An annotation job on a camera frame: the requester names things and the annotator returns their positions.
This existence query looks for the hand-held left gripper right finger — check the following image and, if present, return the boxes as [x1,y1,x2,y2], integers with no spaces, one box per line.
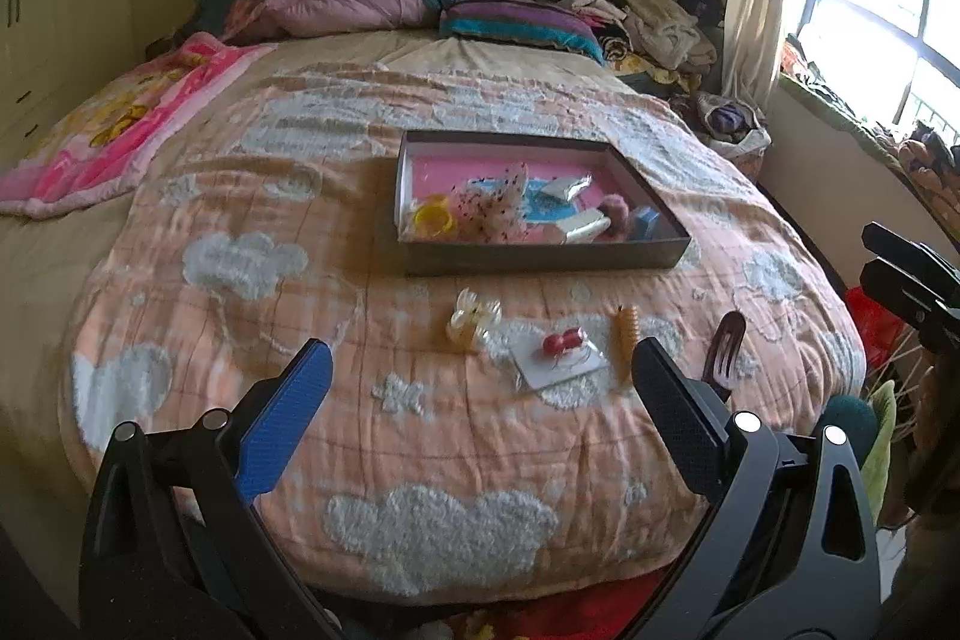
[630,338,882,640]

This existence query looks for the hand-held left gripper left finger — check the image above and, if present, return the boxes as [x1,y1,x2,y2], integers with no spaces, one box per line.
[79,338,338,640]

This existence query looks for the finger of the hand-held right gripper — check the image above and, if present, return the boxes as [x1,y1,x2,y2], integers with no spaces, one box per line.
[861,222,960,304]
[859,259,960,356]

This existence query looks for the yellow hair claw clip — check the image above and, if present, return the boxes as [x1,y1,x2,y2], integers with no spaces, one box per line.
[414,200,457,237]

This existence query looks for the grey cardboard box pink inside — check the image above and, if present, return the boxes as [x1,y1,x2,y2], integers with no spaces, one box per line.
[395,130,691,277]

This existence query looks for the speckled sheer hair bow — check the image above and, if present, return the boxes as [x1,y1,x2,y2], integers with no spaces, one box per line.
[448,162,535,245]

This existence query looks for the red plastic bag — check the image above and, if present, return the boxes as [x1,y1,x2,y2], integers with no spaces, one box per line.
[846,286,907,365]

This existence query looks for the brown hair clip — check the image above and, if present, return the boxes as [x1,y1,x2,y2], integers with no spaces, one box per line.
[703,311,748,405]

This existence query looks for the cloths on windowsill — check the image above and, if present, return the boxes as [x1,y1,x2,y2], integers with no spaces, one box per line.
[780,36,960,199]

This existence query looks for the orange ribbed hair clip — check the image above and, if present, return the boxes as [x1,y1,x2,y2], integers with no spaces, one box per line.
[614,304,641,364]

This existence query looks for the peach cloud quilt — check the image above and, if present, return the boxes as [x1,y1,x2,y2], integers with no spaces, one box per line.
[58,70,867,607]

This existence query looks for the white card with red earrings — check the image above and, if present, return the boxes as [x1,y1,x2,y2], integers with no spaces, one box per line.
[513,327,608,396]

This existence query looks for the light green cloth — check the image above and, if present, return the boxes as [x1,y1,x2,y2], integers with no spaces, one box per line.
[862,377,901,528]

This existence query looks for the red floral cloth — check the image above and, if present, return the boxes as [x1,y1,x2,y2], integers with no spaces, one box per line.
[405,565,676,640]

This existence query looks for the white hair claw clip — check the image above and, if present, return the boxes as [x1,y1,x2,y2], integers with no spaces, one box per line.
[447,287,503,353]

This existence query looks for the white bag with purple cloth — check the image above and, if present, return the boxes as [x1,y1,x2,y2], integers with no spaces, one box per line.
[694,91,773,160]

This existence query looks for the beige bedsheet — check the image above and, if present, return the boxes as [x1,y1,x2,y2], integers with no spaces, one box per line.
[0,29,623,513]

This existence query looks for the pile of clothes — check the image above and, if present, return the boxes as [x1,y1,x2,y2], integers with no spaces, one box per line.
[540,0,725,90]

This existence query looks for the pink cartoon blanket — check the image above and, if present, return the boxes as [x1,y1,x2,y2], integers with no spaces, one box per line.
[0,31,278,220]

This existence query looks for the pink quilted blanket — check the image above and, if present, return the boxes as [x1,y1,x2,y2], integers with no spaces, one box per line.
[225,0,443,41]

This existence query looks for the striped pillow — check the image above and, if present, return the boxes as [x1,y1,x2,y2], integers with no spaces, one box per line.
[439,0,607,64]

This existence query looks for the cream wardrobe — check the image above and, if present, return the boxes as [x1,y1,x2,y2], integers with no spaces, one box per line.
[0,0,143,161]

